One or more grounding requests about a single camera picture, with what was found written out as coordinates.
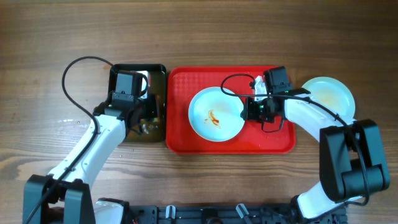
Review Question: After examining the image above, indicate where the black tray with water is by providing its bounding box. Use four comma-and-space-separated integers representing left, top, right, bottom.
105, 64, 166, 142

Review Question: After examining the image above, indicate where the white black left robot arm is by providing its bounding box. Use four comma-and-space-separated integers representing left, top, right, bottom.
22, 92, 160, 223

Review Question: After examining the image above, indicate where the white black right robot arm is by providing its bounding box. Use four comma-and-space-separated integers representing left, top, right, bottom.
241, 88, 391, 223

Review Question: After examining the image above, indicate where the white plate with sauce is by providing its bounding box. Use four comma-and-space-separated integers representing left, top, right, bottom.
188, 86, 245, 142

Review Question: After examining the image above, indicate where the red plastic tray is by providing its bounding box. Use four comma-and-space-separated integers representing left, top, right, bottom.
165, 65, 296, 154

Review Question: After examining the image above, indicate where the cleaned white plate at side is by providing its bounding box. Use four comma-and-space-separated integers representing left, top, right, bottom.
302, 77, 356, 119

